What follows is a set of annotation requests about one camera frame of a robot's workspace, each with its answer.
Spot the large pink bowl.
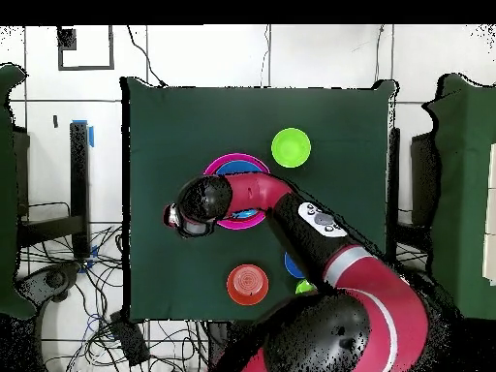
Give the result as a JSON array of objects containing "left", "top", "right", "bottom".
[{"left": 202, "top": 153, "right": 271, "bottom": 232}]

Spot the medium blue bowl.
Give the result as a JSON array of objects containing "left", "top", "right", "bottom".
[{"left": 215, "top": 160, "right": 265, "bottom": 220}]

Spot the small dark blue bowl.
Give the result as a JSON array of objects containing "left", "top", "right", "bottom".
[{"left": 284, "top": 251, "right": 306, "bottom": 279}]

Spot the small green bowl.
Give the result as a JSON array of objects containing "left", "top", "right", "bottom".
[{"left": 270, "top": 127, "right": 312, "bottom": 169}]

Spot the dark green tablecloth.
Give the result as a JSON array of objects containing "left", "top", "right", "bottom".
[{"left": 120, "top": 76, "right": 397, "bottom": 324}]

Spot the small deep orange bowl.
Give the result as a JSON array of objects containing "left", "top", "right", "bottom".
[{"left": 226, "top": 263, "right": 270, "bottom": 307}]

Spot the black floor box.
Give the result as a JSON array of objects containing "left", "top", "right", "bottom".
[{"left": 108, "top": 309, "right": 151, "bottom": 367}]

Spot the grey wheeled floor base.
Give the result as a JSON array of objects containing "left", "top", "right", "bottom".
[{"left": 16, "top": 262, "right": 81, "bottom": 305}]

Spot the green cup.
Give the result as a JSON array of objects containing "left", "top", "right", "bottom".
[{"left": 294, "top": 278, "right": 317, "bottom": 295}]

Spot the green cloth side table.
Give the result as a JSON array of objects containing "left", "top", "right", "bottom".
[
  {"left": 419, "top": 73, "right": 496, "bottom": 326},
  {"left": 0, "top": 63, "right": 38, "bottom": 320}
]

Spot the white box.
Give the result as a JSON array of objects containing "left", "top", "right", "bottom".
[{"left": 481, "top": 142, "right": 496, "bottom": 287}]

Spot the tangle of floor cables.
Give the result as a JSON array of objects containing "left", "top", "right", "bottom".
[{"left": 18, "top": 224, "right": 129, "bottom": 372}]

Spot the black post with blue tape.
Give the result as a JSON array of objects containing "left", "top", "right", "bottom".
[{"left": 69, "top": 119, "right": 95, "bottom": 260}]

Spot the thin black floor cable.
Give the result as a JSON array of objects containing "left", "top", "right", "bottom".
[{"left": 126, "top": 24, "right": 169, "bottom": 89}]

